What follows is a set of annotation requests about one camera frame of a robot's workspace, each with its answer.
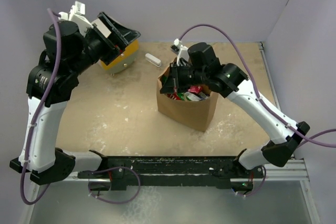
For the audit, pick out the round toy drawer cabinet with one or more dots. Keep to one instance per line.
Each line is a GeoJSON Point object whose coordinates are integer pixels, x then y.
{"type": "Point", "coordinates": [123, 61]}

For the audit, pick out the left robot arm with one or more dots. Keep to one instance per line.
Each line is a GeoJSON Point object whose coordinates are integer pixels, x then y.
{"type": "Point", "coordinates": [69, 51]}

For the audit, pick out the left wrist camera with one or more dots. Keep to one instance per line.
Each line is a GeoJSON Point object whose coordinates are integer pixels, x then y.
{"type": "Point", "coordinates": [77, 15]}

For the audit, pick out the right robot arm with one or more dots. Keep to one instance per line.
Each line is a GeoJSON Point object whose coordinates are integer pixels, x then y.
{"type": "Point", "coordinates": [198, 64]}

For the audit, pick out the small white block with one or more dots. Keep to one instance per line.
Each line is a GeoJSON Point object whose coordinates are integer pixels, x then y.
{"type": "Point", "coordinates": [153, 60]}

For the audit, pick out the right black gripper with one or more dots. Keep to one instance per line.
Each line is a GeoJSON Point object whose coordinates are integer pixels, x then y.
{"type": "Point", "coordinates": [175, 71]}

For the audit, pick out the green cassava chips bag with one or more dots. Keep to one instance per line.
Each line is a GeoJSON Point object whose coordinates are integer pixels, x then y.
{"type": "Point", "coordinates": [180, 95]}

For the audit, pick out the brown paper bag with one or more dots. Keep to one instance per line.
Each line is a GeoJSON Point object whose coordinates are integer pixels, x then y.
{"type": "Point", "coordinates": [194, 114]}

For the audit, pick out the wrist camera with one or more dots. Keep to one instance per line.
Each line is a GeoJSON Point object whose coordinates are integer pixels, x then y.
{"type": "Point", "coordinates": [77, 15]}
{"type": "Point", "coordinates": [181, 51]}

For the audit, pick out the red snack packet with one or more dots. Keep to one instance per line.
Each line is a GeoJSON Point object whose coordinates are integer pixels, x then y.
{"type": "Point", "coordinates": [195, 89]}

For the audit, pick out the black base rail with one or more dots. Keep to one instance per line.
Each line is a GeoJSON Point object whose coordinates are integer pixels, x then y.
{"type": "Point", "coordinates": [221, 172]}

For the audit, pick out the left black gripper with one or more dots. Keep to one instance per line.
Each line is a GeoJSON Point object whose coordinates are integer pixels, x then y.
{"type": "Point", "coordinates": [122, 36]}

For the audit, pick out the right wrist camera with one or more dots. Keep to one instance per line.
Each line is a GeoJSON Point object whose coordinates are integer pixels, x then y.
{"type": "Point", "coordinates": [181, 51]}

